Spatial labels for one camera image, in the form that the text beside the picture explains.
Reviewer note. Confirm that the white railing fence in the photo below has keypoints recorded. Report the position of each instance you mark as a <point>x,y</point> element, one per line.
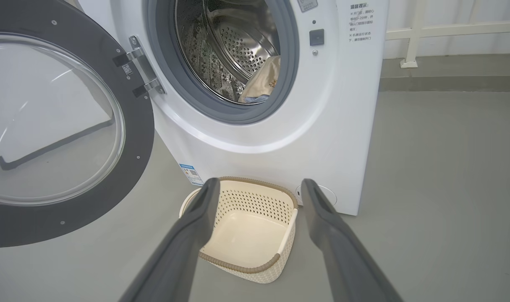
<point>412,42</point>

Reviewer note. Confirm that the metal door hinge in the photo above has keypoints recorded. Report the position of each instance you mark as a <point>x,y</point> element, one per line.
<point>147,71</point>

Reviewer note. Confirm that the blue energy label sticker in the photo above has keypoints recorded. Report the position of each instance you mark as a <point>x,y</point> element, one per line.
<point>191,174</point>

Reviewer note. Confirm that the small code sticker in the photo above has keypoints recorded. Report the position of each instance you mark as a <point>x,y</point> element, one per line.
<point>127,69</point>

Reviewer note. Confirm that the round white filter cover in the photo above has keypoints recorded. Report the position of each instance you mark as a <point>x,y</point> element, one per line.
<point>333,198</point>

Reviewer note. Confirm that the dark round washing machine door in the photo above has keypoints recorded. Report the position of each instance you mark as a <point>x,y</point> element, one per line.
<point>133,159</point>

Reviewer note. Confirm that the printed warning text label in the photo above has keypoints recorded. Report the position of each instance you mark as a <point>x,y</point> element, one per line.
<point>361,21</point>

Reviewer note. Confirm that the black door latch slot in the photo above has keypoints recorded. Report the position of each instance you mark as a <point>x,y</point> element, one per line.
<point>316,37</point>

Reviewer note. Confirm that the cream fabric garment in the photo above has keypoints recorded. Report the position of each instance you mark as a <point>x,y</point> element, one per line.
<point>263,79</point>

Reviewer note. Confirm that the white washing machine body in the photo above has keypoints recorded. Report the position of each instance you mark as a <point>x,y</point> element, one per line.
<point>322,105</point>

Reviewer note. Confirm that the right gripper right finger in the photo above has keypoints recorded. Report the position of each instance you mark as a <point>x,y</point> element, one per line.
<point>343,251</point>

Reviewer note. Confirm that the grey rubber door gasket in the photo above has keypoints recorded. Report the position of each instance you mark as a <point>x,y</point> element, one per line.
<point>289,63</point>

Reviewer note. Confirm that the steel washing machine drum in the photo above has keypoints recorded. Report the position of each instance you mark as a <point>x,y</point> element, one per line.
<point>238,42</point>

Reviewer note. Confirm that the blue printed garment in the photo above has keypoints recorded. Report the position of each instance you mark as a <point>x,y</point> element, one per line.
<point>258,99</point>

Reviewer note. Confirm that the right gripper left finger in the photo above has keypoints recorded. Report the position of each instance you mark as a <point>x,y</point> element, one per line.
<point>175,251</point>

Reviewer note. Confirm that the cream perforated laundry basket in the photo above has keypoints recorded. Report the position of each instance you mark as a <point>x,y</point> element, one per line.
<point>246,239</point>

